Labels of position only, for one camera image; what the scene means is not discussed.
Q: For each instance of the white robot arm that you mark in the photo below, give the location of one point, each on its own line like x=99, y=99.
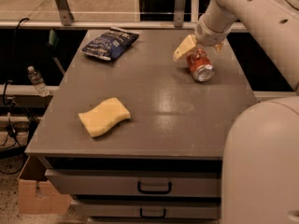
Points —
x=260, y=166

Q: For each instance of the brown cardboard box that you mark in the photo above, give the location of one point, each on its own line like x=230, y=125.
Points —
x=36, y=195

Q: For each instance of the blue chip bag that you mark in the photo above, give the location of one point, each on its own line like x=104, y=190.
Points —
x=110, y=45

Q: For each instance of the grey drawer cabinet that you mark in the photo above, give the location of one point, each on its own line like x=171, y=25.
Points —
x=176, y=124

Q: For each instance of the red coke can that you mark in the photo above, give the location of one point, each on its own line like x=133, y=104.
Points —
x=200, y=66

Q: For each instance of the green handled tool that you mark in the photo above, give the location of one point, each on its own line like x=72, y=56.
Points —
x=52, y=45

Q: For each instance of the metal railing bracket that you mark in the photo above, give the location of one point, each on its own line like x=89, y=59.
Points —
x=65, y=14
x=179, y=11

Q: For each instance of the left metal railing bracket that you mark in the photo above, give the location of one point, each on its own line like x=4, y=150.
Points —
x=65, y=14

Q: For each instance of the clear plastic water bottle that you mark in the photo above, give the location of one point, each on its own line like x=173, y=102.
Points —
x=38, y=82

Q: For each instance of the middle metal railing bracket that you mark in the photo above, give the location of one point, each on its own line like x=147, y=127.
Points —
x=179, y=11

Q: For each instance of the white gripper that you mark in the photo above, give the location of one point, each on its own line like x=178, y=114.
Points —
x=207, y=34

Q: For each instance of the yellow sponge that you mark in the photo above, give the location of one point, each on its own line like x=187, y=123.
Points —
x=103, y=117

